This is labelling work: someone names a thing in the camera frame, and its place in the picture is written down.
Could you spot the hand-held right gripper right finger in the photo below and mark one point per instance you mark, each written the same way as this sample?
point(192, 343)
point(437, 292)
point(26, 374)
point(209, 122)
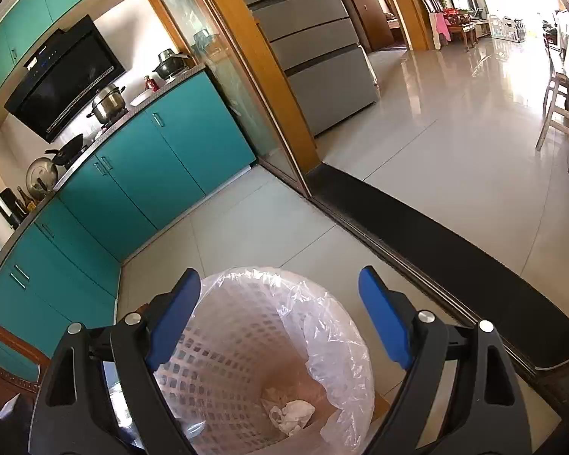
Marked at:
point(384, 322)

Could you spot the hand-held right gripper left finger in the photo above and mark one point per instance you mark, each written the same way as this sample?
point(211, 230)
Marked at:
point(178, 322)

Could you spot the pink lattice plastic wastebasket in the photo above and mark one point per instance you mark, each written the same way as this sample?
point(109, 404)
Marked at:
point(213, 355)

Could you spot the black floor mat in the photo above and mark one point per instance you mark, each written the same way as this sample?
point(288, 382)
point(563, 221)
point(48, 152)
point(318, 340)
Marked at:
point(431, 251)

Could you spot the crumpled white tissue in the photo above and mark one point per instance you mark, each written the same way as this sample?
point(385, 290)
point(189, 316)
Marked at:
point(291, 414)

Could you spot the carved brown wooden chair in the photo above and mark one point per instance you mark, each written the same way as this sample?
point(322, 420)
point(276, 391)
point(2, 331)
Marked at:
point(9, 346)

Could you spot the teal lower kitchen cabinet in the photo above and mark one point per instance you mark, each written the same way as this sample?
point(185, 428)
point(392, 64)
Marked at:
point(123, 161)

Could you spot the dark glass bottle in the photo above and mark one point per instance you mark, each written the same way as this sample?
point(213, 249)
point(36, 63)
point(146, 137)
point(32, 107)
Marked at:
point(26, 201)

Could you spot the steel pan lid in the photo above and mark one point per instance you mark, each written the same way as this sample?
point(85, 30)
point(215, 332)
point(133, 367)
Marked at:
point(41, 176)

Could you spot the black knife block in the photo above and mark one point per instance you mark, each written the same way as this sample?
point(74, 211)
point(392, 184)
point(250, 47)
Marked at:
point(8, 208)

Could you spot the black wok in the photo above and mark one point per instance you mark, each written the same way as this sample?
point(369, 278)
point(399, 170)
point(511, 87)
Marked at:
point(69, 149)

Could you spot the white plate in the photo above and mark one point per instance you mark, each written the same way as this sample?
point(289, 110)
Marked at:
point(140, 98)

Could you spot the steel cooking pot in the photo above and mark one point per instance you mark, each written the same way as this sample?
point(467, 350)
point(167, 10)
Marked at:
point(106, 106)

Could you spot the small red jar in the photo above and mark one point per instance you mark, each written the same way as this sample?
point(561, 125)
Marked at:
point(151, 84)

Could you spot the glass sliding door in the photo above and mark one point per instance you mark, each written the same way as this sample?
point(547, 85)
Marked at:
point(227, 71)

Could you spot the black rice cooker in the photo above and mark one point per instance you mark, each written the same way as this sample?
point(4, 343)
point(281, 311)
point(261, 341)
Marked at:
point(168, 64)

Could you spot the black range hood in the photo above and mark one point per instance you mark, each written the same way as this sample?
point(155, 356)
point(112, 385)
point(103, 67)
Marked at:
point(66, 80)

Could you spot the wooden stool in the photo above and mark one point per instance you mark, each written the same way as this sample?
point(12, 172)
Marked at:
point(557, 104)

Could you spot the grey refrigerator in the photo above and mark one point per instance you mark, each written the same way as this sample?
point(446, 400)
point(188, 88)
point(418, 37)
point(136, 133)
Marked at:
point(313, 52)

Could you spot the pink hanging cloth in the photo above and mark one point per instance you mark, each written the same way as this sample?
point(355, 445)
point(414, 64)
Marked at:
point(441, 28)

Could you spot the wooden armchair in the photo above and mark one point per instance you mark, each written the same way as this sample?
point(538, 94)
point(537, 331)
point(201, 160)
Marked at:
point(464, 26)

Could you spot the white play fence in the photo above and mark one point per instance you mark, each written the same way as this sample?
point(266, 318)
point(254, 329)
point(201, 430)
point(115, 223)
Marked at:
point(507, 28)

